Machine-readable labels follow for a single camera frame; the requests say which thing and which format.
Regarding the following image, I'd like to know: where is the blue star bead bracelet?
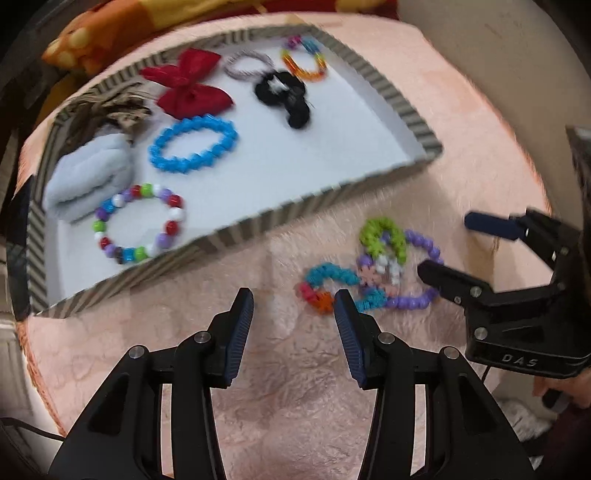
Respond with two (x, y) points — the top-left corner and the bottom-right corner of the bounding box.
(148, 115), (240, 176)

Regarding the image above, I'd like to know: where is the teal red orange bracelet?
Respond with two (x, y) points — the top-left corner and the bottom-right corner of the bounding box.
(298, 262), (389, 315)

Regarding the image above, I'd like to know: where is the red fabric bow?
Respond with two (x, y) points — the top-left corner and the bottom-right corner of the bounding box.
(140, 48), (237, 121)

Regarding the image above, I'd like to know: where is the white fluffy cloth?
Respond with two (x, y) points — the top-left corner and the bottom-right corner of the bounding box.
(501, 401), (557, 437)

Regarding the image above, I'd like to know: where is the leopard print scrunchie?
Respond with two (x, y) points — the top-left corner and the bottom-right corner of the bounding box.
(104, 85), (155, 137)

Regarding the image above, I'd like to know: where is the brown scrunchie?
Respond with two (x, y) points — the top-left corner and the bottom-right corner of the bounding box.
(59, 90), (116, 141)

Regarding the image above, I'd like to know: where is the black scrunchie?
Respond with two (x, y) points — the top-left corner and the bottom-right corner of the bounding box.
(253, 69), (313, 131)

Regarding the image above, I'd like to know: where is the grey striped hair tie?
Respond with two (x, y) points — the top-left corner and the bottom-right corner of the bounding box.
(224, 49), (276, 82)

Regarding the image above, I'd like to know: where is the pastel star bead bracelet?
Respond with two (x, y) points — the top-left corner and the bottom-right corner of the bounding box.
(357, 250), (403, 297)

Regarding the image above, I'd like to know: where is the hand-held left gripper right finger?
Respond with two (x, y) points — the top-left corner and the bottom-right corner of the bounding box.
(333, 290), (532, 480)

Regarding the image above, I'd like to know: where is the rainbow link bracelet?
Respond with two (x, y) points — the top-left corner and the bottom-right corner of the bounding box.
(280, 34), (328, 84)

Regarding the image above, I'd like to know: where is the multicolour round bead bracelet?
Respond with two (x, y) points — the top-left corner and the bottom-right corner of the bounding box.
(93, 183), (190, 267)

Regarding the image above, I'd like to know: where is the light blue fluffy scrunchie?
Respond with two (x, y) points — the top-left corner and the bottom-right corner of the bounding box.
(44, 134), (136, 225)

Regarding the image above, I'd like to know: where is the red yellow blanket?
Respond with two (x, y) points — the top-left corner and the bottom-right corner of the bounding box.
(41, 0), (399, 80)

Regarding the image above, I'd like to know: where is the person's right forearm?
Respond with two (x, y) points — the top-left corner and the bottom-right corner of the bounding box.
(542, 401), (591, 468)

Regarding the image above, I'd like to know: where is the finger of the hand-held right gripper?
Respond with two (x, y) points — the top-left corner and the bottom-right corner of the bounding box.
(418, 260), (563, 334)
(464, 208), (579, 288)

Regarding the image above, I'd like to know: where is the striped cardboard tray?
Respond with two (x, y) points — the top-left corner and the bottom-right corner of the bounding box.
(28, 23), (445, 320)

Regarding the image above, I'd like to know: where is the purple bead bracelet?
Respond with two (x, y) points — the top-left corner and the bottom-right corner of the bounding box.
(385, 229), (445, 310)

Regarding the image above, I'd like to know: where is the green star bead bracelet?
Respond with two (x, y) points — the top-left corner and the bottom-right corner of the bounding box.
(359, 217), (410, 278)

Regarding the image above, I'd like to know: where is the pink quilted table cover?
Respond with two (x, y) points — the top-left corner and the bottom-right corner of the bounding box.
(14, 11), (557, 480)

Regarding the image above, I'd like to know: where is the person's right hand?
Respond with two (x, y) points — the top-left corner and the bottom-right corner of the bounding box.
(532, 376), (591, 411)

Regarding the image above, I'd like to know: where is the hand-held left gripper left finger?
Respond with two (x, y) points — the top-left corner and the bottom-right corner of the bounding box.
(48, 287), (254, 480)

